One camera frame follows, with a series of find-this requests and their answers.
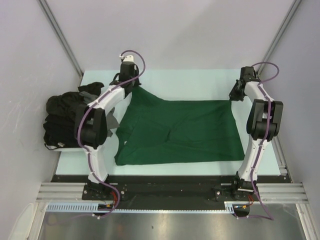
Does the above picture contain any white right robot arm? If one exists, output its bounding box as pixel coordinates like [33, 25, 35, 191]
[229, 66, 284, 201]

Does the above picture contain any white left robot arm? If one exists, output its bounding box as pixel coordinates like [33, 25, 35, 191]
[74, 50, 146, 200]

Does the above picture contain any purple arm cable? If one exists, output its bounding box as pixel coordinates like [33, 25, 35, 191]
[76, 49, 146, 221]
[249, 61, 280, 221]

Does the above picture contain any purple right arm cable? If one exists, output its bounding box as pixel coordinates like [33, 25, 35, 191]
[249, 61, 280, 221]

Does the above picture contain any aluminium frame post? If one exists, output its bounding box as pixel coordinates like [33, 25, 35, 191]
[262, 0, 303, 62]
[37, 0, 84, 79]

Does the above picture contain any right aluminium frame post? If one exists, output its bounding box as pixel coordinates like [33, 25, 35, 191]
[262, 0, 303, 62]

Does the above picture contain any white slotted cable duct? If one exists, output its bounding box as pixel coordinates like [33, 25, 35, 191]
[46, 202, 234, 214]

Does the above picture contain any left aluminium frame post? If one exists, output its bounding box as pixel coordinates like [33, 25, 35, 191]
[37, 0, 84, 79]

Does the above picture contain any green t shirt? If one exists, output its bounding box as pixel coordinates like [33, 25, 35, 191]
[115, 87, 245, 166]

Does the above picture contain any grey t shirt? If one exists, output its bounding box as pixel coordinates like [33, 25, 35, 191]
[79, 91, 120, 137]

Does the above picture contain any aluminium front rail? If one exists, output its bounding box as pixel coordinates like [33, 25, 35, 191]
[36, 182, 309, 204]

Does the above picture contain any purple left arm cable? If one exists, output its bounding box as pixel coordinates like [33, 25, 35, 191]
[76, 49, 146, 221]

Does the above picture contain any white plastic bin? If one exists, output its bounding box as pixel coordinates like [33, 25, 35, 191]
[48, 91, 113, 153]

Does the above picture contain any black t shirt pile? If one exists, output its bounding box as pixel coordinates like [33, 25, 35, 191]
[43, 82, 105, 150]

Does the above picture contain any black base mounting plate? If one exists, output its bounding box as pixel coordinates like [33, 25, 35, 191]
[51, 174, 292, 211]

